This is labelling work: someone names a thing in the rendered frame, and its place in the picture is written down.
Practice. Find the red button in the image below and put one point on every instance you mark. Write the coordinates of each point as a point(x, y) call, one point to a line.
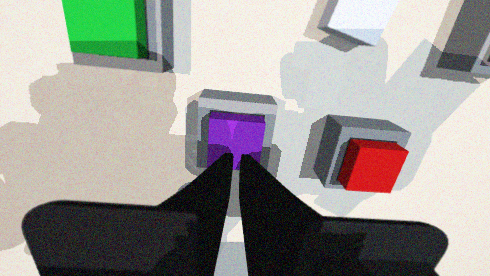
point(361, 154)

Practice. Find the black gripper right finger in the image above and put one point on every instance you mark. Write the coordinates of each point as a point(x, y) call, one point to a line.
point(283, 236)

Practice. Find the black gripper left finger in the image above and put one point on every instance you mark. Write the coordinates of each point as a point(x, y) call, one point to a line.
point(180, 236)

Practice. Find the blue button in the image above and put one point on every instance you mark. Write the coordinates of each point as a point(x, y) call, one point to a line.
point(468, 46)

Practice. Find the purple button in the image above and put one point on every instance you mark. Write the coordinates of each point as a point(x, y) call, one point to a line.
point(234, 122)

